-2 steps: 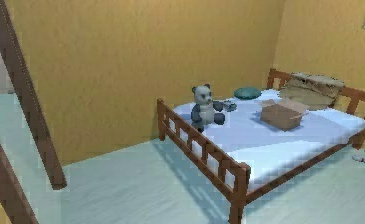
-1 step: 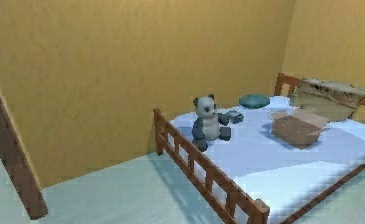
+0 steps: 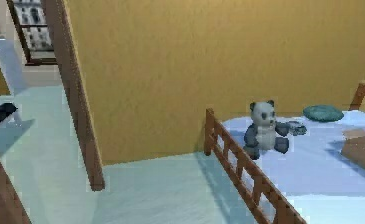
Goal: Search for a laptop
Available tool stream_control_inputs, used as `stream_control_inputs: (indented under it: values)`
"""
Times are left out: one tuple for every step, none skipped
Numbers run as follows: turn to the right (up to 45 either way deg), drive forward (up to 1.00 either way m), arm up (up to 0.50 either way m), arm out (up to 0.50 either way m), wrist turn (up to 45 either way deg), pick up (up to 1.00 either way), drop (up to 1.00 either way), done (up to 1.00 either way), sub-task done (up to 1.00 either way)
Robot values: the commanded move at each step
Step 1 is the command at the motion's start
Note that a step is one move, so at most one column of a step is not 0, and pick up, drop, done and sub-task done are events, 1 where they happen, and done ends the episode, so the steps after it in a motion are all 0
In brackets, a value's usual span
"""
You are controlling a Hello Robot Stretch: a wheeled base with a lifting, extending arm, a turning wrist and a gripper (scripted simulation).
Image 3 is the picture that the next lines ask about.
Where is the black and white panda toy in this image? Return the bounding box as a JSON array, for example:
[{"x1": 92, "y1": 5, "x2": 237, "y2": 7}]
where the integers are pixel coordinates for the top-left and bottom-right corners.
[{"x1": 243, "y1": 99, "x2": 290, "y2": 161}]

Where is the small grey round object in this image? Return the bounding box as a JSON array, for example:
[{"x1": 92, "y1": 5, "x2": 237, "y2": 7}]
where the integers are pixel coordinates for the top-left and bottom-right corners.
[{"x1": 287, "y1": 121, "x2": 308, "y2": 136}]

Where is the brown wooden bed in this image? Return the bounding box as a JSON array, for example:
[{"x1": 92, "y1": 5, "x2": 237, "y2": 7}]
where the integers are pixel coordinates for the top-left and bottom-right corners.
[{"x1": 203, "y1": 82, "x2": 365, "y2": 224}]

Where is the teal round cushion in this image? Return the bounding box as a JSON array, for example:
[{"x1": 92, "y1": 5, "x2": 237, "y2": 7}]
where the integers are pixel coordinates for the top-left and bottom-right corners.
[{"x1": 302, "y1": 104, "x2": 345, "y2": 123}]

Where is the brown framed window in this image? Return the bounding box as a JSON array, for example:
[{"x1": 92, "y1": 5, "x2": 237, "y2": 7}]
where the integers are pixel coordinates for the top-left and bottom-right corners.
[{"x1": 6, "y1": 0, "x2": 58, "y2": 66}]

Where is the brown flat box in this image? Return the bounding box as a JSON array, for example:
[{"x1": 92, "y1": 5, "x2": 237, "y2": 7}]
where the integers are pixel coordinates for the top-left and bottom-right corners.
[{"x1": 340, "y1": 128, "x2": 365, "y2": 176}]

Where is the brown wooden door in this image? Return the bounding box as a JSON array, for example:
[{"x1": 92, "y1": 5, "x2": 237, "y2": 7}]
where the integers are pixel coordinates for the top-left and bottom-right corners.
[{"x1": 0, "y1": 141, "x2": 33, "y2": 224}]

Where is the black door handle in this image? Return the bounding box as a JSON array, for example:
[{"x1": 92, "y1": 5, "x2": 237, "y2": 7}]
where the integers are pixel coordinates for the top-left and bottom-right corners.
[{"x1": 0, "y1": 102, "x2": 19, "y2": 131}]

